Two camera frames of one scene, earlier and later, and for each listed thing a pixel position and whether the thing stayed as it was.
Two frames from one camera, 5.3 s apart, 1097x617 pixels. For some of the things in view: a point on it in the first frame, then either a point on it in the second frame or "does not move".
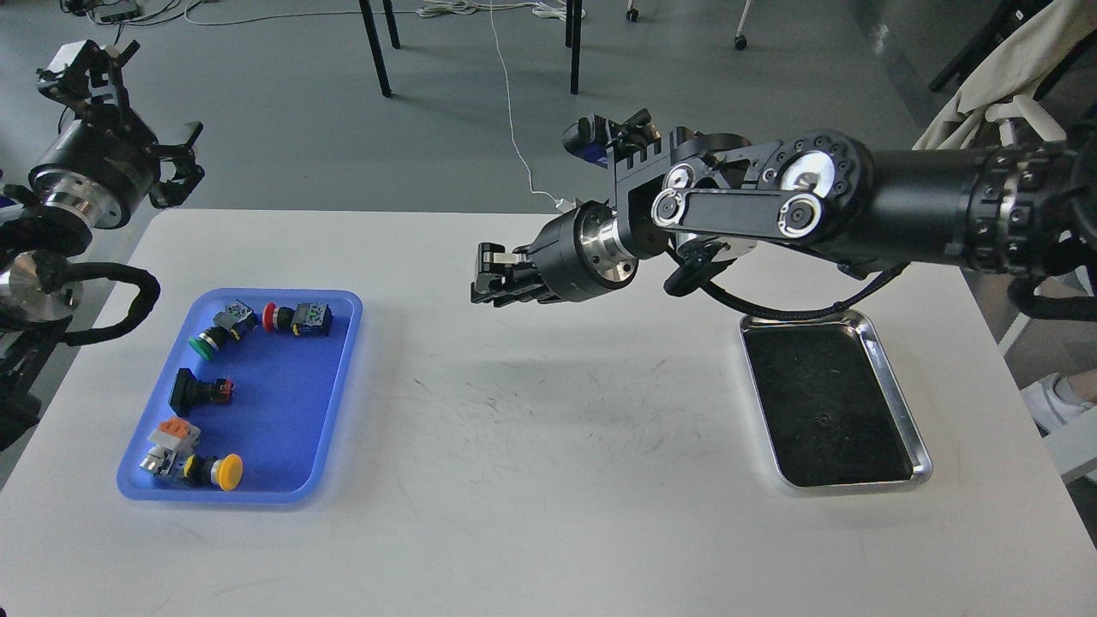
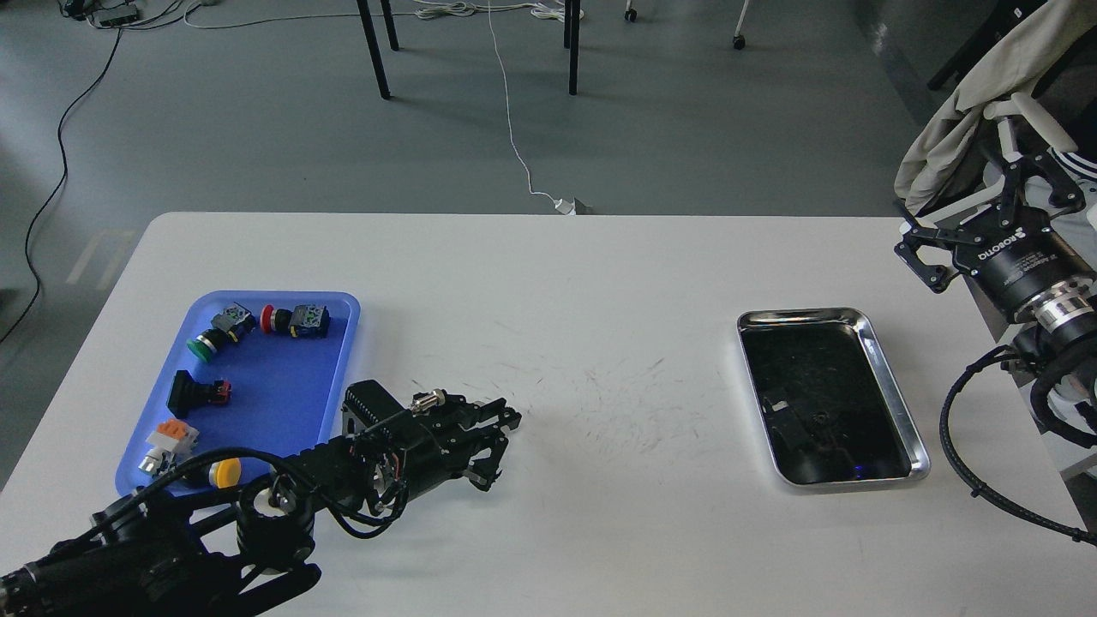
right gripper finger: x=493 y=258 → x=933 y=277
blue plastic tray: x=253 y=402 does not move
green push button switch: x=231 y=321 does not move
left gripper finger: x=92 y=84 → x=453 y=411
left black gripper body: x=94 y=170 → x=407 y=446
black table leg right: x=573 y=14 does not move
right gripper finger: x=492 y=288 → x=1064 y=193
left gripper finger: x=170 y=193 → x=484 y=471
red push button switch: x=314 y=319 does not move
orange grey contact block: x=176 y=434 does not move
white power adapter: x=565 y=205 does not move
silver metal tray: x=832 y=409 does not move
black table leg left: x=374 y=41 does not move
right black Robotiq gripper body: x=578 y=254 → x=1015 y=254
